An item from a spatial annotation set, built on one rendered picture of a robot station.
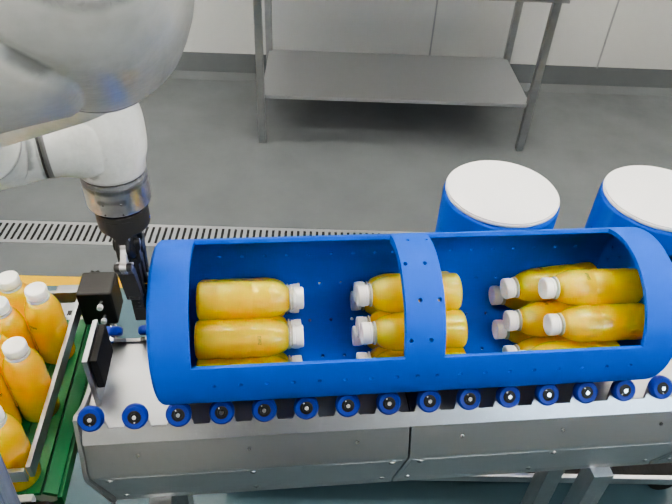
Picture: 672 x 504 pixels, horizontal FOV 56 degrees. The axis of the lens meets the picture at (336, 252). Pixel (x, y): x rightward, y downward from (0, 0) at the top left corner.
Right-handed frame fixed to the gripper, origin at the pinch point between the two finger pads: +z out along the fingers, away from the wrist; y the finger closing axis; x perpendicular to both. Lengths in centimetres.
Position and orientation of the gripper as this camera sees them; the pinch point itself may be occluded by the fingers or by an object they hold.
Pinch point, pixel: (142, 302)
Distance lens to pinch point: 109.7
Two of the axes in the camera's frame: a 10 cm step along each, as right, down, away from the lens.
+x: 9.9, -0.3, 1.0
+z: -0.4, 7.6, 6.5
